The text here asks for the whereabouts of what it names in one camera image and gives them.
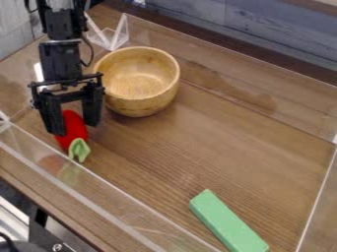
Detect black device with cable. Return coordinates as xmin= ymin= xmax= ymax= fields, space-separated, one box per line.
xmin=0 ymin=229 xmax=77 ymax=252

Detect black cable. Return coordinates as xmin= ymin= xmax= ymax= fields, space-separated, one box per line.
xmin=78 ymin=35 xmax=96 ymax=68

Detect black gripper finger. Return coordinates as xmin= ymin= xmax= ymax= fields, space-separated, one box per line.
xmin=40 ymin=94 xmax=65 ymax=136
xmin=81 ymin=83 xmax=104 ymax=127

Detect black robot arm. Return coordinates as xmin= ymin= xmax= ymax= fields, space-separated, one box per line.
xmin=28 ymin=0 xmax=105 ymax=136

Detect clear acrylic corner bracket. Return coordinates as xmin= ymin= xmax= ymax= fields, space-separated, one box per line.
xmin=84 ymin=15 xmax=128 ymax=51

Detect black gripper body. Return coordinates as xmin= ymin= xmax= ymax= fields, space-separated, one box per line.
xmin=29 ymin=40 xmax=103 ymax=110

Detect red plush strawberry green stem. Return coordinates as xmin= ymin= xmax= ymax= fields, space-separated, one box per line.
xmin=53 ymin=109 xmax=90 ymax=162

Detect green rectangular block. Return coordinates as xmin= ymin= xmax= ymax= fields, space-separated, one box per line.
xmin=189 ymin=189 xmax=270 ymax=252

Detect wooden bowl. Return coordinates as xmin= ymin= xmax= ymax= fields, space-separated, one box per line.
xmin=94 ymin=46 xmax=180 ymax=117

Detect clear acrylic front panel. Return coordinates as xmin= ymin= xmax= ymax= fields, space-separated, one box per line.
xmin=0 ymin=122 xmax=219 ymax=252

